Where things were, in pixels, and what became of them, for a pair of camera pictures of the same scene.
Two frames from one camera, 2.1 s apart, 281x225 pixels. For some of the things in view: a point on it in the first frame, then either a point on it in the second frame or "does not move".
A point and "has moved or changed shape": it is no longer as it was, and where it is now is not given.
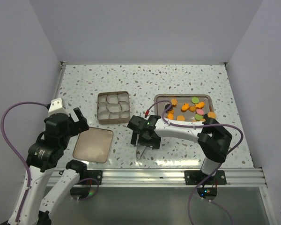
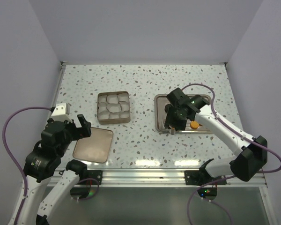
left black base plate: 95,174 does not move
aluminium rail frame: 170,178 does not move
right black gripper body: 153,142 to 174,117
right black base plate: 197,177 does not move
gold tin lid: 94,145 does not move
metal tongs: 136,144 has moved or changed shape
